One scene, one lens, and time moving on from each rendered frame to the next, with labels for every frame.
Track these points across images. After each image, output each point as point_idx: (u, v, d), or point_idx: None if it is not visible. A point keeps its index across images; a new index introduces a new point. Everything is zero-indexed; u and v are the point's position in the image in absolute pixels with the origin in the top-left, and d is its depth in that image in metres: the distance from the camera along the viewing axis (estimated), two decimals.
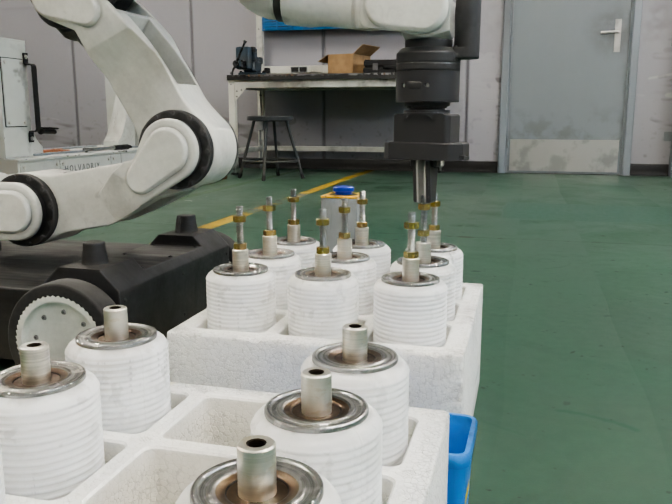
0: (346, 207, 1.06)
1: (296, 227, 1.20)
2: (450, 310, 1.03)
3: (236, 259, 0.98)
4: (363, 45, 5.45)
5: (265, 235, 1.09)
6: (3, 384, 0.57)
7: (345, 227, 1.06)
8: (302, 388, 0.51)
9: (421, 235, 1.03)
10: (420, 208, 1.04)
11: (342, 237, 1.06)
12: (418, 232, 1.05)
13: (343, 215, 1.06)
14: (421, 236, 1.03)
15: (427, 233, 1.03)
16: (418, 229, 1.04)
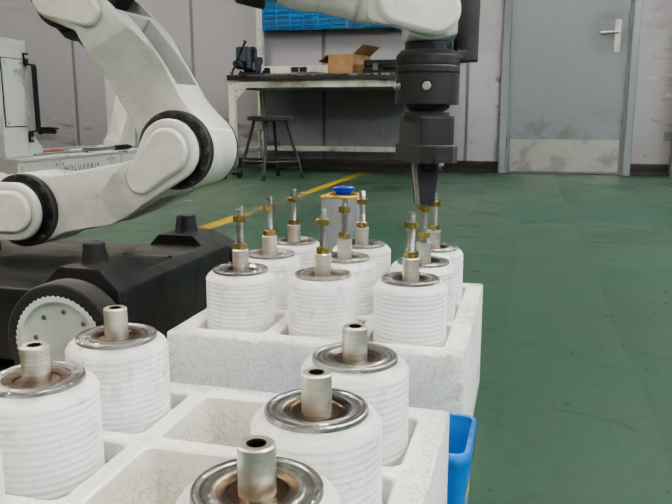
0: (346, 207, 1.06)
1: (296, 227, 1.20)
2: (450, 310, 1.03)
3: (236, 259, 0.98)
4: (363, 45, 5.45)
5: (265, 235, 1.09)
6: (3, 384, 0.57)
7: (345, 227, 1.06)
8: (302, 388, 0.51)
9: (429, 236, 1.04)
10: (422, 211, 1.03)
11: (342, 237, 1.06)
12: (423, 235, 1.03)
13: (343, 215, 1.06)
14: (429, 237, 1.04)
15: (425, 233, 1.05)
16: (424, 232, 1.03)
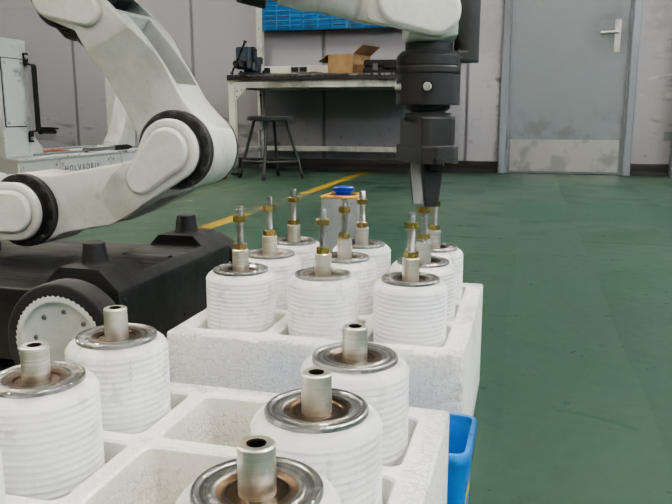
0: (346, 207, 1.06)
1: (296, 227, 1.20)
2: (450, 310, 1.03)
3: (236, 259, 0.98)
4: (363, 45, 5.45)
5: (265, 235, 1.09)
6: (3, 384, 0.57)
7: (345, 227, 1.06)
8: (302, 388, 0.51)
9: (420, 238, 1.03)
10: (420, 211, 1.04)
11: (342, 237, 1.06)
12: (419, 235, 1.05)
13: (343, 215, 1.06)
14: (420, 239, 1.03)
15: (427, 236, 1.03)
16: (419, 232, 1.04)
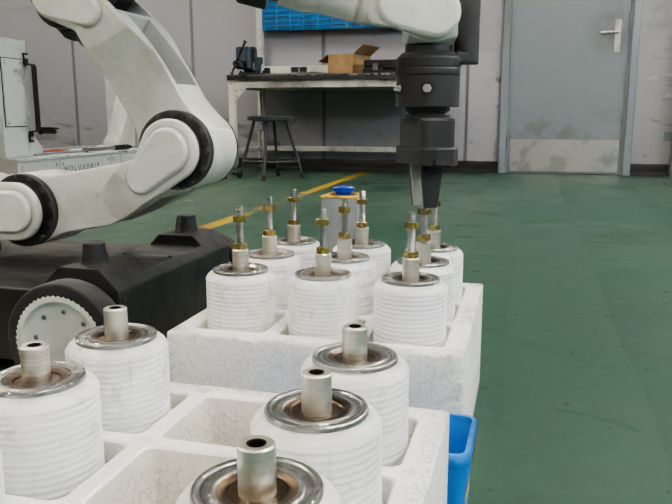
0: (346, 207, 1.06)
1: (296, 227, 1.20)
2: (450, 310, 1.03)
3: (236, 259, 0.98)
4: (363, 45, 5.45)
5: (265, 235, 1.09)
6: (3, 384, 0.57)
7: (345, 227, 1.06)
8: (302, 388, 0.51)
9: (421, 238, 1.05)
10: (430, 213, 1.03)
11: (342, 237, 1.06)
12: (430, 237, 1.04)
13: (343, 215, 1.06)
14: (422, 239, 1.05)
15: (417, 236, 1.04)
16: (429, 234, 1.04)
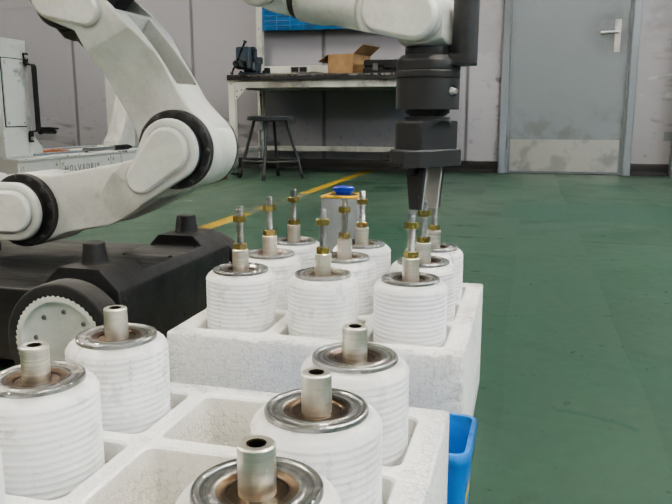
0: (346, 207, 1.06)
1: (296, 227, 1.20)
2: (450, 310, 1.03)
3: (236, 259, 0.98)
4: (363, 45, 5.45)
5: (265, 235, 1.09)
6: (3, 384, 0.57)
7: (345, 227, 1.06)
8: (302, 388, 0.51)
9: (421, 240, 1.05)
10: (430, 215, 1.03)
11: (342, 237, 1.06)
12: (430, 239, 1.04)
13: (343, 215, 1.06)
14: (421, 241, 1.05)
15: (417, 238, 1.04)
16: (428, 236, 1.04)
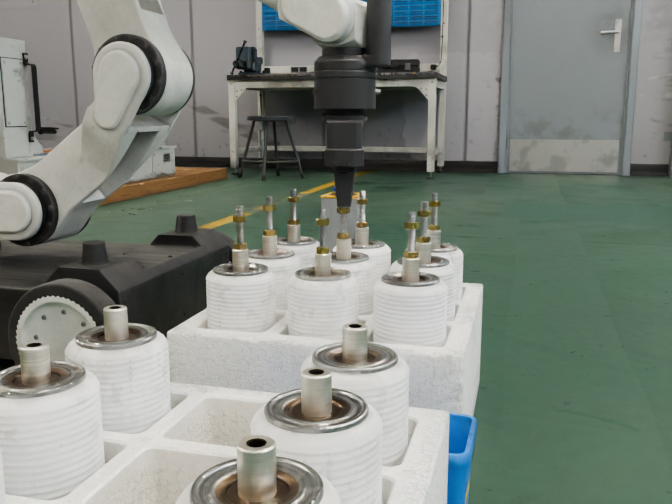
0: None
1: (296, 227, 1.20)
2: (450, 310, 1.03)
3: (236, 259, 0.98)
4: None
5: (265, 235, 1.09)
6: (3, 384, 0.57)
7: (343, 227, 1.07)
8: (302, 388, 0.51)
9: (421, 240, 1.05)
10: (430, 215, 1.03)
11: (347, 236, 1.08)
12: (430, 239, 1.04)
13: (345, 215, 1.07)
14: (421, 241, 1.05)
15: (417, 238, 1.04)
16: (428, 236, 1.04)
